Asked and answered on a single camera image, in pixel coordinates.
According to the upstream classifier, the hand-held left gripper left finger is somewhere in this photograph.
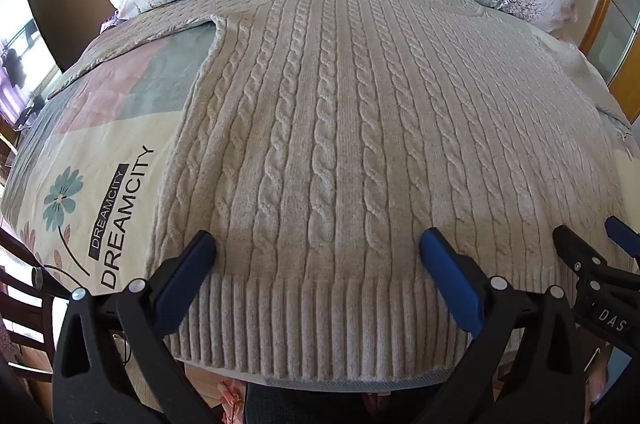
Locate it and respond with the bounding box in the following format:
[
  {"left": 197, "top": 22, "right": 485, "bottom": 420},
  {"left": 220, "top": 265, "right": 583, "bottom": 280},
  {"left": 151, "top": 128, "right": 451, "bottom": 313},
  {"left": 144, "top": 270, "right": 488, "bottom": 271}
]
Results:
[{"left": 52, "top": 230, "right": 221, "bottom": 424}]

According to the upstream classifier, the beige cable knit sweater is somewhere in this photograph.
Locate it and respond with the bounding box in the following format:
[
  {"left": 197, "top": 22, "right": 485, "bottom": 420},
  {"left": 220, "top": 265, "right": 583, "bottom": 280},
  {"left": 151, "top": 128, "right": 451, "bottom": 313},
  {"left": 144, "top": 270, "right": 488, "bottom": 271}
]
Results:
[{"left": 47, "top": 0, "right": 632, "bottom": 390}]

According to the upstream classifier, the person's right hand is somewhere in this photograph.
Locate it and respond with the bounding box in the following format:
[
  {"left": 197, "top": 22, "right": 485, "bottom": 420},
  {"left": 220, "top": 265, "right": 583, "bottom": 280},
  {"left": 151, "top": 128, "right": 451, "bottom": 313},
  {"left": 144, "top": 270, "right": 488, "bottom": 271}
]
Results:
[{"left": 588, "top": 345, "right": 615, "bottom": 411}]

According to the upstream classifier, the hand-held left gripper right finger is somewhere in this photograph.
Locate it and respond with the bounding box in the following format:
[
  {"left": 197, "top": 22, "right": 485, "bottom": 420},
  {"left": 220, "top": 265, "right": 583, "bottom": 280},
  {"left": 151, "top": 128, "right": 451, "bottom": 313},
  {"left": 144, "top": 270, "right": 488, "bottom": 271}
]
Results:
[{"left": 414, "top": 227, "right": 594, "bottom": 424}]

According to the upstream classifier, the window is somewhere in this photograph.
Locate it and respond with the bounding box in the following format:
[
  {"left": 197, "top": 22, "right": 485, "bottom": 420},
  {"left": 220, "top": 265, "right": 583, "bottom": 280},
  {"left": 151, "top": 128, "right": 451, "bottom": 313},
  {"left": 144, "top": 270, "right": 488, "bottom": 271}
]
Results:
[{"left": 0, "top": 0, "right": 60, "bottom": 130}]

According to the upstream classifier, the printed flower bed sheet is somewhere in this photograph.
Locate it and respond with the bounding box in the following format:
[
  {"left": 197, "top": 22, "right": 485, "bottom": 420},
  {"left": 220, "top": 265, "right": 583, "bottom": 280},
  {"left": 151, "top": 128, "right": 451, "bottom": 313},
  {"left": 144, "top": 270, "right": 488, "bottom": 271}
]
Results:
[{"left": 0, "top": 20, "right": 640, "bottom": 401}]

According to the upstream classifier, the wooden cabinet with glass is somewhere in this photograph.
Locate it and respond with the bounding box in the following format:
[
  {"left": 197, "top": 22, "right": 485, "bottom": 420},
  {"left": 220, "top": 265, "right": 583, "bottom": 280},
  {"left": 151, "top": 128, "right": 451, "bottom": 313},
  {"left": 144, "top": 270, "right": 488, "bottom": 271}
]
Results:
[{"left": 579, "top": 0, "right": 640, "bottom": 126}]

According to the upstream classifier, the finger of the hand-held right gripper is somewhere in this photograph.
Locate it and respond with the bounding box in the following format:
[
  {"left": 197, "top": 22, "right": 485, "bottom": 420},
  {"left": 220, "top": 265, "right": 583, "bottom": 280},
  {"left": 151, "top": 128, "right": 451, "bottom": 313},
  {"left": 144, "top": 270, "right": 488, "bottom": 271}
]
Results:
[
  {"left": 552, "top": 224, "right": 610, "bottom": 277},
  {"left": 604, "top": 216, "right": 640, "bottom": 262}
]

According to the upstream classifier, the dark wooden chair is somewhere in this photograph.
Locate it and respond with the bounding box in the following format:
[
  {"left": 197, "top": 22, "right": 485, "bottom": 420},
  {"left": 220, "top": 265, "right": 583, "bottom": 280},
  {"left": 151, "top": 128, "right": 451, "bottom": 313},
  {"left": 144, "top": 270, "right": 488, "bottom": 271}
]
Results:
[{"left": 0, "top": 224, "right": 68, "bottom": 407}]

